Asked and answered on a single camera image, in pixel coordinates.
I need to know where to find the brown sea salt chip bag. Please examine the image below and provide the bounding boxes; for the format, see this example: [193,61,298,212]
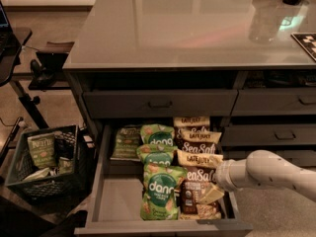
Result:
[177,149,221,220]
[173,117,210,139]
[180,130,221,154]

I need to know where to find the middle green dang chip bag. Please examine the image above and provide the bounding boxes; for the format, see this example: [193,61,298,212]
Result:
[136,144,178,166]

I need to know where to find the green kettle chip bag in crate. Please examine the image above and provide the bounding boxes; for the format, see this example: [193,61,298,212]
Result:
[27,133,56,169]

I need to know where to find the grey middle right drawer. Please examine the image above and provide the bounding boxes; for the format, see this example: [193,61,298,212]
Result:
[221,124,316,147]

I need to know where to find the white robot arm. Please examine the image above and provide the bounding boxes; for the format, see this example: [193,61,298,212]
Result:
[197,150,316,204]

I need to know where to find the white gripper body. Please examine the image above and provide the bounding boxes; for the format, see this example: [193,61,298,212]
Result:
[214,160,236,192]

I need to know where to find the black office chair base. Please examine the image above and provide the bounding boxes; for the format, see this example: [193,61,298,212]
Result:
[29,41,74,90]

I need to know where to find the grey top left drawer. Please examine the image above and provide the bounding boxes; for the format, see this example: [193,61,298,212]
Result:
[82,89,237,119]

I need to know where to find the green dang chip bag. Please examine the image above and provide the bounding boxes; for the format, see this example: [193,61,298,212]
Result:
[140,123,175,146]
[140,163,187,220]
[136,144,178,166]

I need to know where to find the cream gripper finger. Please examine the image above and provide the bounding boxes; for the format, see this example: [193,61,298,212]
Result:
[210,155,223,168]
[197,183,224,204]

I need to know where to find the dark plastic crate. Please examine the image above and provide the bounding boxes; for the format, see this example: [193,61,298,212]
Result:
[5,125,87,203]

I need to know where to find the back green dang chip bag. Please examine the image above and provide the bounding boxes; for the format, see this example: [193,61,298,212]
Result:
[140,123,175,146]

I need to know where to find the front green dang chip bag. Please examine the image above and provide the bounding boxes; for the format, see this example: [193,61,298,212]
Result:
[140,163,187,220]

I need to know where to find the small green bag in crate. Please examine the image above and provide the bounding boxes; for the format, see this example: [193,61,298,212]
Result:
[58,157,73,174]

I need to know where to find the grey top right drawer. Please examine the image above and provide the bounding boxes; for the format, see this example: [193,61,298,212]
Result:
[232,88,316,117]

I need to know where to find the open grey middle drawer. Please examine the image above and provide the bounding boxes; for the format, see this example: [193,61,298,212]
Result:
[75,125,253,237]

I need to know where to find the laptop on desk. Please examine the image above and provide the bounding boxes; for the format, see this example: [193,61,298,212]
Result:
[0,1,13,57]

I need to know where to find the black white fiducial marker tag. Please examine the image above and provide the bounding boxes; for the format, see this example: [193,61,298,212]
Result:
[291,33,316,61]

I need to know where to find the dark green chip bag in drawer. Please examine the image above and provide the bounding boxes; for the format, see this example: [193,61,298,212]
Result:
[112,126,141,161]

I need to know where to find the grey counter cabinet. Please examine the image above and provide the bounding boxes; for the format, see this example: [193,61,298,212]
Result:
[62,0,316,173]

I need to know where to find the black desk with stand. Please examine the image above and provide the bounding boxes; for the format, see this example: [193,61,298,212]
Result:
[0,28,48,128]

